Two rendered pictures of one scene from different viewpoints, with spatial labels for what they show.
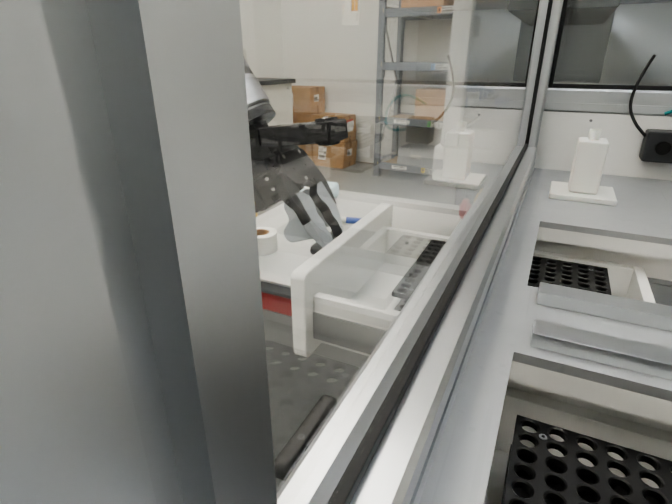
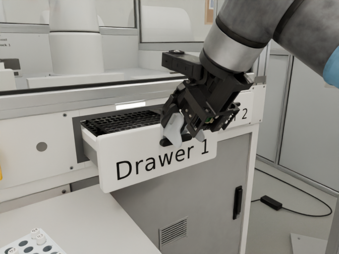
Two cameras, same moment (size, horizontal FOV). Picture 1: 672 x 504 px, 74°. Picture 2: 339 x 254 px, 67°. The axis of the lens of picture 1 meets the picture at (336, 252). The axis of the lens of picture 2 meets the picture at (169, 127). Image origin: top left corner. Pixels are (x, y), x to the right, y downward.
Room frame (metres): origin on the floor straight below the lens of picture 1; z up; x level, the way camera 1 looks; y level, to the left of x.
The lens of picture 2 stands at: (1.00, 0.24, 1.08)
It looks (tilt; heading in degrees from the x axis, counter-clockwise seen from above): 18 degrees down; 209
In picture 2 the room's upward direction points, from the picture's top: straight up
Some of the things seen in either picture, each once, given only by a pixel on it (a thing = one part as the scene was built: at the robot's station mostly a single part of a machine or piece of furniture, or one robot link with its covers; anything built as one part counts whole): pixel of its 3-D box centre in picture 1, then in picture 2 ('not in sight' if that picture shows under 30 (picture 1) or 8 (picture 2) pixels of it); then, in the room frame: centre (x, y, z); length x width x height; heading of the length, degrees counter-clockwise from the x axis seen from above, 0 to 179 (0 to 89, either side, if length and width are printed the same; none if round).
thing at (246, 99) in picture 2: not in sight; (221, 113); (0.22, -0.02, 0.87); 0.29 x 0.02 x 0.11; 154
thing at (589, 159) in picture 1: (588, 163); not in sight; (0.67, -0.38, 1.00); 0.09 x 0.08 x 0.10; 64
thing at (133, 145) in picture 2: not in sight; (165, 148); (0.56, -0.02, 0.87); 0.29 x 0.02 x 0.11; 154
